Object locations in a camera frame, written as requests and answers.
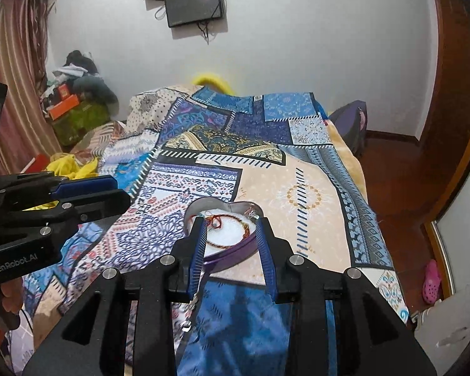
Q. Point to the blue patchwork bedspread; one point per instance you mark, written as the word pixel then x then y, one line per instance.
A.
pixel 189 152

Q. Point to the white sliding wardrobe door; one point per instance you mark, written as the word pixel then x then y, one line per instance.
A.
pixel 454 228

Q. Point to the dark purple bag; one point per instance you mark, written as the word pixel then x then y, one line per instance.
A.
pixel 351 121

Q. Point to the yellow cloth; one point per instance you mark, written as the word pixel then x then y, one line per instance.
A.
pixel 63 165

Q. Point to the purple heart-shaped tin box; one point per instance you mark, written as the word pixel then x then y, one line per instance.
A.
pixel 230 231

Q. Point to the brown wooden wardrobe frame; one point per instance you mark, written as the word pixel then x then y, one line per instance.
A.
pixel 446 135

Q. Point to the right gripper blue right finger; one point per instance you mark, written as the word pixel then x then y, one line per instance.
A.
pixel 264 239

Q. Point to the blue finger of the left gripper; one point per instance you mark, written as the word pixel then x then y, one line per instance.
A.
pixel 73 188
pixel 83 208

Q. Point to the pile of clothes and boxes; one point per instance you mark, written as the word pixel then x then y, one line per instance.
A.
pixel 77 100

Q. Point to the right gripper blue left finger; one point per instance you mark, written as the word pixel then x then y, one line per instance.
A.
pixel 198 236

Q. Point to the striped red curtain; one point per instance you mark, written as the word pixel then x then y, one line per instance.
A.
pixel 24 131

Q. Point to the small dark wall monitor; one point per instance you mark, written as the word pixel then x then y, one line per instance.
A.
pixel 186 12

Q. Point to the yellow plush toy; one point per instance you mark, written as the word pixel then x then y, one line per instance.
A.
pixel 213 81

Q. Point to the silver chain jewelry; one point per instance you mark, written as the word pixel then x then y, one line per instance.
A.
pixel 188 310

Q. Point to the pink slipper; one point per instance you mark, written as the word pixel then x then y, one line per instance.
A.
pixel 432 283

